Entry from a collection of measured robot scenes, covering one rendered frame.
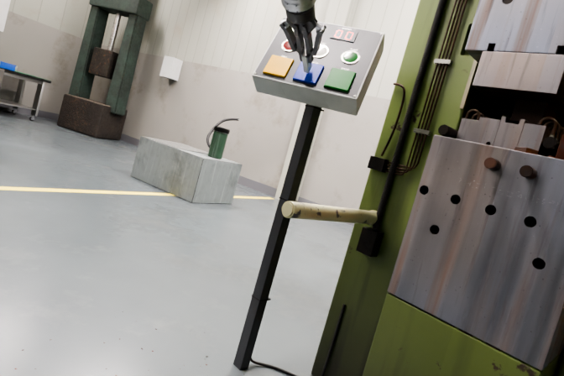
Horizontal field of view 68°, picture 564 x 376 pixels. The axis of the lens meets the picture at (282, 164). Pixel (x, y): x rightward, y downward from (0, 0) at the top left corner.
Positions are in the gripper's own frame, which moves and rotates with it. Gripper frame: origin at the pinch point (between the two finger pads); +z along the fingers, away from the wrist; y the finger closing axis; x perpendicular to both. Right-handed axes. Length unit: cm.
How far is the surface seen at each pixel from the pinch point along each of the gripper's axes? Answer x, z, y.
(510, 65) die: 10, -3, 53
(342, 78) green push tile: 0.4, 4.5, 10.8
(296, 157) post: -16.9, 27.5, 0.4
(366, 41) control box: 17.3, 5.3, 12.5
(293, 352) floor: -68, 88, 13
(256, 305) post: -62, 53, 1
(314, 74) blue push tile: -0.4, 4.5, 2.1
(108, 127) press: 150, 426, -458
